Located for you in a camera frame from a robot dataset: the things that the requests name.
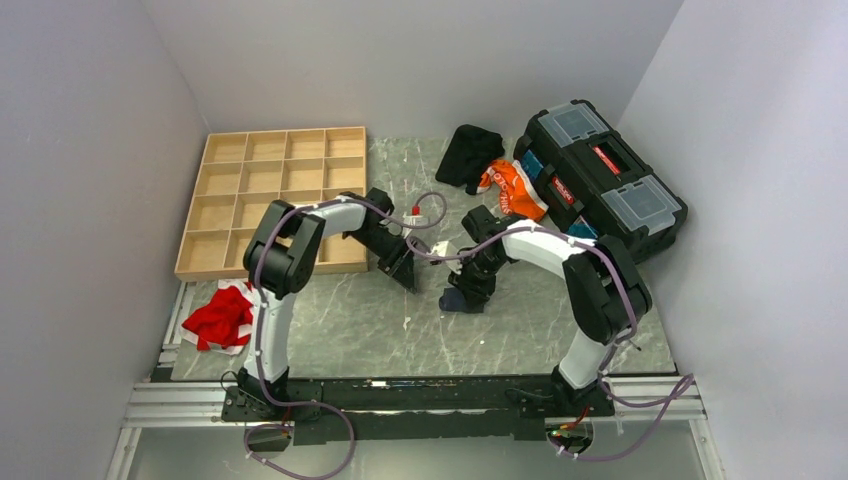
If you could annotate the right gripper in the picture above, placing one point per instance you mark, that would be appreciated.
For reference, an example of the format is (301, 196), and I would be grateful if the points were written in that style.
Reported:
(474, 293)

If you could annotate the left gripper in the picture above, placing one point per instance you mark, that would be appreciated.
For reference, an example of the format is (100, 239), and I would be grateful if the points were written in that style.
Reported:
(400, 265)

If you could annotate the navy underwear beige waistband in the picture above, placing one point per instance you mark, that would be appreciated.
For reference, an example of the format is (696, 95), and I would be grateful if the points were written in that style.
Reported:
(452, 300)

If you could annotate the wooden compartment tray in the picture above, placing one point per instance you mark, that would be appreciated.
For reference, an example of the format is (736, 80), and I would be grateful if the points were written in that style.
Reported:
(241, 173)

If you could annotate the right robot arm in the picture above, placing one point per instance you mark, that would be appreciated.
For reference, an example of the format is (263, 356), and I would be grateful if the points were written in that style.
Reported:
(607, 294)

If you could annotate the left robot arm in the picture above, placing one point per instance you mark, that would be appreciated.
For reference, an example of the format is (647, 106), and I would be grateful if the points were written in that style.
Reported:
(280, 260)

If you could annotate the orange white garment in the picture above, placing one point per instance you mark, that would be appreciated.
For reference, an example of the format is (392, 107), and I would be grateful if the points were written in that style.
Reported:
(516, 192)

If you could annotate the blue item by toolbox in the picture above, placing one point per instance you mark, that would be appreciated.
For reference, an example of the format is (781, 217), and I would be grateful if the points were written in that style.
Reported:
(531, 165)

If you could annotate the black garment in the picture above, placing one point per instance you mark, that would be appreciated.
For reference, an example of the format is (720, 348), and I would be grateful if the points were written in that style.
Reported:
(470, 152)

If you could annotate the black toolbox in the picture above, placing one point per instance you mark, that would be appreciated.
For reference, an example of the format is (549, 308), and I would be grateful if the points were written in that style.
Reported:
(594, 182)

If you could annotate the red white garment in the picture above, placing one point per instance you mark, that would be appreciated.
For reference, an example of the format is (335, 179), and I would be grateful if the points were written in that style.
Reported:
(224, 325)

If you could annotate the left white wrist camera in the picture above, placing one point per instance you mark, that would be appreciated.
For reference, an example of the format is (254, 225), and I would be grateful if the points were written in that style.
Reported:
(414, 220)

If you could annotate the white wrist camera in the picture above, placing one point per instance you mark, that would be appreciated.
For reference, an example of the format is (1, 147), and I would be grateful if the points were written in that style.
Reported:
(414, 220)
(446, 249)

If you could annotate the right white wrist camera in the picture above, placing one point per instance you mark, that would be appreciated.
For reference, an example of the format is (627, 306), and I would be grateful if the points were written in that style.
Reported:
(446, 249)

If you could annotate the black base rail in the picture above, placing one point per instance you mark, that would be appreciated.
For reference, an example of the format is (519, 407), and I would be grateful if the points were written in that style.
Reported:
(400, 408)

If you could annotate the aluminium frame rail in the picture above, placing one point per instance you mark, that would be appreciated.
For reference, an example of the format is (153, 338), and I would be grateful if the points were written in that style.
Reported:
(366, 326)

